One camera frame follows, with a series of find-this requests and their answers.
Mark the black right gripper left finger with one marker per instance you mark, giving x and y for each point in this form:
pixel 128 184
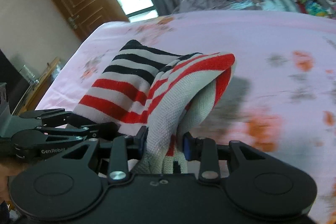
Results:
pixel 94 161

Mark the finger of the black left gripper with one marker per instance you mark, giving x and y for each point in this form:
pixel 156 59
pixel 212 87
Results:
pixel 48 117
pixel 106 131

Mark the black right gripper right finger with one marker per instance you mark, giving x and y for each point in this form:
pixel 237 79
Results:
pixel 210 154

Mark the striped red black white sweater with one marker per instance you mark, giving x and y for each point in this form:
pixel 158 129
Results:
pixel 167 93

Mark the person's hand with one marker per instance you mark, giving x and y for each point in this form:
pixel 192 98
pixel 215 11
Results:
pixel 8 168

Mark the pink floral bed sheet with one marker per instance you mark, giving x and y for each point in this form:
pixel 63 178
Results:
pixel 280 100

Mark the colourful floral cloth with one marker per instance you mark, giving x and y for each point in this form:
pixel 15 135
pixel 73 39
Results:
pixel 314 8

